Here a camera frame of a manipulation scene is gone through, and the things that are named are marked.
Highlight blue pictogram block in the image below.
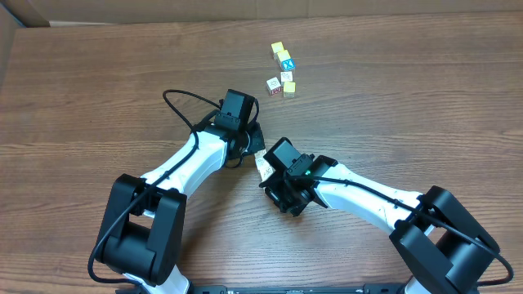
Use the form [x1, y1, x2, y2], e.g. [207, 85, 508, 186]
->
[254, 149, 266, 159]

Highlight white block red letters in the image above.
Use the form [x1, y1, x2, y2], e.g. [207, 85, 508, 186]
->
[256, 158, 271, 171]

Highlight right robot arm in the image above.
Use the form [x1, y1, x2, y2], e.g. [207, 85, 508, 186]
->
[261, 137, 500, 293]

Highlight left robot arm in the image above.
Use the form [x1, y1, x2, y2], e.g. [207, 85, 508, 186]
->
[87, 89, 264, 294]

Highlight white block red side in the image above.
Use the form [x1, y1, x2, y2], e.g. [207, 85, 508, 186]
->
[266, 77, 283, 96]

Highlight white patterned block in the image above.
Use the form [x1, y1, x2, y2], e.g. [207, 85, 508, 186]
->
[280, 71, 293, 84]

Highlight blue X block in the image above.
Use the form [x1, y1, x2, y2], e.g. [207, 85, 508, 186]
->
[280, 59, 296, 71]

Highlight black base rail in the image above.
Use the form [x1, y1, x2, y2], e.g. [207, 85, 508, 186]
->
[187, 283, 428, 294]

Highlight cardboard box wall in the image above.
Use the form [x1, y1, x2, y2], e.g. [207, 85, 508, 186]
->
[1, 0, 522, 26]

